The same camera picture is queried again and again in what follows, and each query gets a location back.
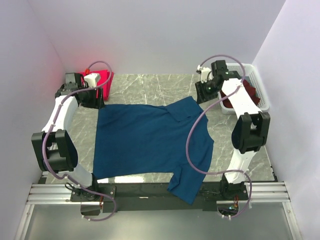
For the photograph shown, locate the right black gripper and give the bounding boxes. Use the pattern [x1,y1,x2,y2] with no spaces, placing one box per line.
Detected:
[195,79,220,105]

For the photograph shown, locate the blue polo t shirt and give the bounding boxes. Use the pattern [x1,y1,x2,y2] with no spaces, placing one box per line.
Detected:
[93,96,214,204]

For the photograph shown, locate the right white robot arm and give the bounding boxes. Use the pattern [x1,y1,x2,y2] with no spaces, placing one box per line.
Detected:
[195,60,271,200]

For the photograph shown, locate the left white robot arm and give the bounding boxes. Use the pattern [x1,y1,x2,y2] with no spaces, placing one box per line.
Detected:
[31,82,105,201]

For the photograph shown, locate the folded red t shirt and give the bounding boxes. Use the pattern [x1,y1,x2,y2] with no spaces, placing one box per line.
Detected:
[77,70,115,101]

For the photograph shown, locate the dark red t shirt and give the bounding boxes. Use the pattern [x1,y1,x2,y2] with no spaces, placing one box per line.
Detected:
[219,79,261,110]

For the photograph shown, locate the white plastic laundry basket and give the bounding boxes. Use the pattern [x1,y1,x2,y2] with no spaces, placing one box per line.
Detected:
[219,63,270,115]

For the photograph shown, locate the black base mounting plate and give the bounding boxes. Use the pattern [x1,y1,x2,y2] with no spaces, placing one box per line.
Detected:
[64,180,249,216]

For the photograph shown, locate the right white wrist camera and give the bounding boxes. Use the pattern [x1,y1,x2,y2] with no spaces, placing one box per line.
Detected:
[196,65,213,84]

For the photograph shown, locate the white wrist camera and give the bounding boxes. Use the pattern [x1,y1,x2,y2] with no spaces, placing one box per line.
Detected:
[196,65,213,84]
[84,73,101,88]

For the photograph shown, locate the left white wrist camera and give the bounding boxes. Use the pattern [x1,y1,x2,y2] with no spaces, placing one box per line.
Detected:
[84,73,101,88]

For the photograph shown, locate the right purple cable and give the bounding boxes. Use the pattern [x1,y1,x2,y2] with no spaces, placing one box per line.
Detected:
[186,53,253,221]

